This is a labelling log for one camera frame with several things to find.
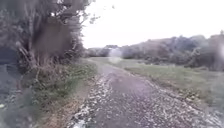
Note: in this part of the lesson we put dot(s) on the grey leaf-strewn asphalt path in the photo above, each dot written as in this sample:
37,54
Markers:
130,100

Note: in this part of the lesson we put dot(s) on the grass field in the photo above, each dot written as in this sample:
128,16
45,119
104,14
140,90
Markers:
173,75
56,90

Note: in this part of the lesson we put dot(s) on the wood of trees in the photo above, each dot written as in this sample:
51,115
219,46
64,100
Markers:
173,51

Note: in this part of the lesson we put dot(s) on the large tree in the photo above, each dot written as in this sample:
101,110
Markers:
40,33

